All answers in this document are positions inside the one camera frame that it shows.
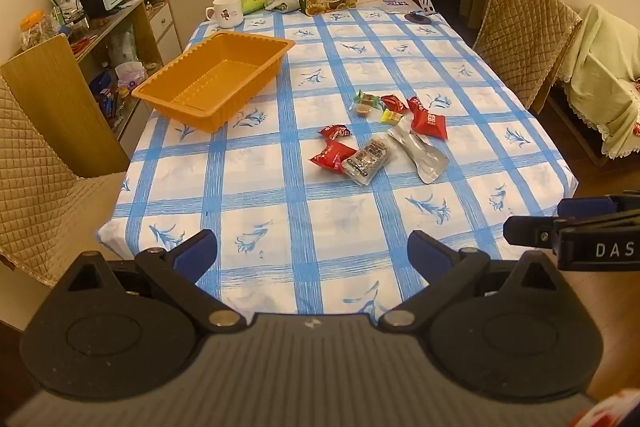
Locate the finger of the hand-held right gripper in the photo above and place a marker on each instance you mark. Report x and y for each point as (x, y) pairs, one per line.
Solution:
(530, 231)
(585, 207)

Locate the brown jelly cup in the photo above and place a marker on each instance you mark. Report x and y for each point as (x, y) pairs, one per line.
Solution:
(364, 109)

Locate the green wrapped candy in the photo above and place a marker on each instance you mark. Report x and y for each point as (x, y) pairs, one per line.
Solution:
(361, 97)

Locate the grey cloth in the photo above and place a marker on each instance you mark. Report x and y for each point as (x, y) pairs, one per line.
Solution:
(281, 3)

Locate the wooden shelf unit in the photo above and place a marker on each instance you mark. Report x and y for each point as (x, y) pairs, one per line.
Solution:
(65, 107)

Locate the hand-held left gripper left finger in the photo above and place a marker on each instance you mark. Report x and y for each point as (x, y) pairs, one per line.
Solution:
(195, 253)

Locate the blue snack packs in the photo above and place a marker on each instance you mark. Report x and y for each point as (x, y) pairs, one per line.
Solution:
(104, 94)

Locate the white printed mug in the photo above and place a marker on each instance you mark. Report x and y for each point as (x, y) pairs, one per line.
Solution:
(227, 13)

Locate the yellow wrapped candy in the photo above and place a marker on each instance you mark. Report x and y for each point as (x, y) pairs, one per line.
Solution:
(390, 117)

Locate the silver foil pouch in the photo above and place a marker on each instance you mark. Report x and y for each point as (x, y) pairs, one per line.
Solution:
(422, 157)

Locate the plastic jar orange lid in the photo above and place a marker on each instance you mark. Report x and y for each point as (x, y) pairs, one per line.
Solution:
(36, 29)

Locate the blue white small packet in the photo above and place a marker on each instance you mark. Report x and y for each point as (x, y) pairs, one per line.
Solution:
(398, 5)

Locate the large red snack packet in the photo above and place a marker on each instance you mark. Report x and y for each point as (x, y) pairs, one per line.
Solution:
(429, 121)

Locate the red white patterned clothing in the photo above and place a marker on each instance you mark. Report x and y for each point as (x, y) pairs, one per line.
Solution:
(610, 409)

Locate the small red snack packet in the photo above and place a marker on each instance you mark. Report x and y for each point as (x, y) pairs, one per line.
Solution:
(331, 157)
(336, 132)

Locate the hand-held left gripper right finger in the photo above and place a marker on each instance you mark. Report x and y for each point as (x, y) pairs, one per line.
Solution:
(425, 252)

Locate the white plastic bag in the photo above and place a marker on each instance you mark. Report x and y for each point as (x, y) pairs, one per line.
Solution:
(131, 74)

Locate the green white bags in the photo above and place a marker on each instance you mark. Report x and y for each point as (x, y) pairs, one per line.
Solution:
(67, 2)

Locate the red wrapped candy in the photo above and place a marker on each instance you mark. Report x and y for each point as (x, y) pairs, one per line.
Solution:
(394, 103)

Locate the chair with quilted cover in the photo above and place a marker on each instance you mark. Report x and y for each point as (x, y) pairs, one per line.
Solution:
(40, 207)
(525, 32)

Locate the orange plastic tray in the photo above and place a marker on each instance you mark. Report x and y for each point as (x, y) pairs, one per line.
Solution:
(215, 77)

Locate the green cloth covered furniture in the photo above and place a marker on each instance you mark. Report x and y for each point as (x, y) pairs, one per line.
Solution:
(600, 77)

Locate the blue checked tablecloth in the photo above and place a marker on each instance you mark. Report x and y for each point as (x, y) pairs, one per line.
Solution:
(300, 217)

